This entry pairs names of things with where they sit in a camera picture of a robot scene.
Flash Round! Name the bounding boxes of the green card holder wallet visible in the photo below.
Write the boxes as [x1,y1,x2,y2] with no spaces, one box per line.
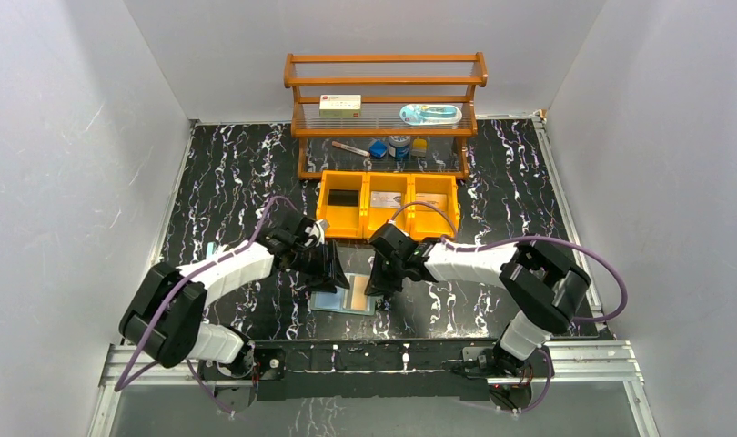
[309,273,378,316]

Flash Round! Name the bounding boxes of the blue oval packaged item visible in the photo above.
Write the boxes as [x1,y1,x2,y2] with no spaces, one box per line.
[399,104,462,127]

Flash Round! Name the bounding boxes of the beige card in bin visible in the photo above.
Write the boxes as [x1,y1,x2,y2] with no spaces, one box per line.
[415,192,449,211]

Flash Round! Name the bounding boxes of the silver card in bin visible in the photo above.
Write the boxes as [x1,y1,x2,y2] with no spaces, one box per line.
[369,191,402,209]

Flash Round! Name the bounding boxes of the small blue object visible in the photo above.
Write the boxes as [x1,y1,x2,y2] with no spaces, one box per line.
[368,140,388,159]

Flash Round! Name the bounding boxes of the small yellow object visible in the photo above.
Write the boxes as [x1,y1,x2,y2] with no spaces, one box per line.
[409,137,429,158]

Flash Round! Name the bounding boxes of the brown white marker pen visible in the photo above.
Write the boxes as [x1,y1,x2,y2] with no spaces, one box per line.
[331,141,370,158]

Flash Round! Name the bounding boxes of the small white blue stapler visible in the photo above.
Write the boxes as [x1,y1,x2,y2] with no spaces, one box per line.
[206,242,217,259]

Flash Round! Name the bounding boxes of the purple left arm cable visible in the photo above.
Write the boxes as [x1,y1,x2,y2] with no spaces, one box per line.
[114,195,298,417]

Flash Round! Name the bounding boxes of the round blue white tin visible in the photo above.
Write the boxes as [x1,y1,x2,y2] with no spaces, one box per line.
[388,136,411,160]

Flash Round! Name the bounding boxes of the orange three-compartment bin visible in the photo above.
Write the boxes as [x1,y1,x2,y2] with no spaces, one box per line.
[316,170,461,241]

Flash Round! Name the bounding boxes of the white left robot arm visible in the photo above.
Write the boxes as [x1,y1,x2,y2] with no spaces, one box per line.
[118,210,348,377]

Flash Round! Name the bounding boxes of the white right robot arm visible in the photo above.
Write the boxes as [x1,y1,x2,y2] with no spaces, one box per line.
[367,223,591,361]

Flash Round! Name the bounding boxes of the white red box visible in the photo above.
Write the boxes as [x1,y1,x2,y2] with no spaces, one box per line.
[318,95,362,118]

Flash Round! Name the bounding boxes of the black card in bin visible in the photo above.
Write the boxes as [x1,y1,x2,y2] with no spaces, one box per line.
[327,189,360,208]

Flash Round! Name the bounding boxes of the wooden shelf rack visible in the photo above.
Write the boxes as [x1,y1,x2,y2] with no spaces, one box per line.
[283,52,489,180]

